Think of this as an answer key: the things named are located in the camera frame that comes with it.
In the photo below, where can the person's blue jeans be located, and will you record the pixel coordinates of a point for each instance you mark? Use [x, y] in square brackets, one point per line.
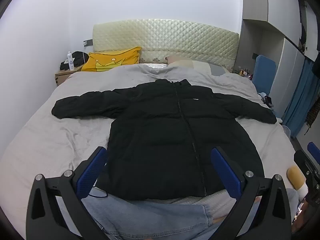
[150, 217]

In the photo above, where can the blue curtain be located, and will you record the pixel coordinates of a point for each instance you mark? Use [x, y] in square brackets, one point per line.
[300, 97]

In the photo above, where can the grey wardrobe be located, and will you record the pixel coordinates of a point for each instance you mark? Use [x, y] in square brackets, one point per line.
[282, 62]

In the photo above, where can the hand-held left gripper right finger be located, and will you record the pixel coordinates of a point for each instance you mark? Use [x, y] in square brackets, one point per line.
[226, 172]

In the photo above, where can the white plastic bottle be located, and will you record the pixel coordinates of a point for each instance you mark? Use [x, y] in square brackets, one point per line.
[70, 62]

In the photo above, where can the cream quilted headboard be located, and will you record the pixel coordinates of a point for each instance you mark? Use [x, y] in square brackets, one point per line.
[162, 37]

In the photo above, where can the small black device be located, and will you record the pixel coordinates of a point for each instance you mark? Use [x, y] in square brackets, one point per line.
[269, 101]

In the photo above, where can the black bag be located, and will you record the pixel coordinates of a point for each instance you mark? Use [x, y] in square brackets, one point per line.
[80, 57]

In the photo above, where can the tan and white rounded object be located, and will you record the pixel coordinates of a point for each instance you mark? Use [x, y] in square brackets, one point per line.
[296, 177]

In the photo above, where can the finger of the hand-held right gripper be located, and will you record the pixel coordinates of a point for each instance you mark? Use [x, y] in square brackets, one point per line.
[314, 150]

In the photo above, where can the yellow pillow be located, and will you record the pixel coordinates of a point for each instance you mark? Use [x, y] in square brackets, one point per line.
[110, 57]

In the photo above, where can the group of small bottles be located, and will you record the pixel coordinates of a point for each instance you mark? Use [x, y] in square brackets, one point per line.
[245, 73]

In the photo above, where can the grey and pink patchwork pillow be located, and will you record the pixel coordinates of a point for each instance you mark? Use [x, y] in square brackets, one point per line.
[190, 63]

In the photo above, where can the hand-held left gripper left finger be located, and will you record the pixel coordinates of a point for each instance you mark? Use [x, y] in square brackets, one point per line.
[91, 172]

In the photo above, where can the wooden nightstand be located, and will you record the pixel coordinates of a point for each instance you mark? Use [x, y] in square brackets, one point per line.
[62, 76]

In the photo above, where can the grey bed cover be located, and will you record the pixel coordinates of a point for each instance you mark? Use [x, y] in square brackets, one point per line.
[50, 135]

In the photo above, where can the black puffer jacket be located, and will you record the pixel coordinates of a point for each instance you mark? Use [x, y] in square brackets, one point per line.
[155, 135]

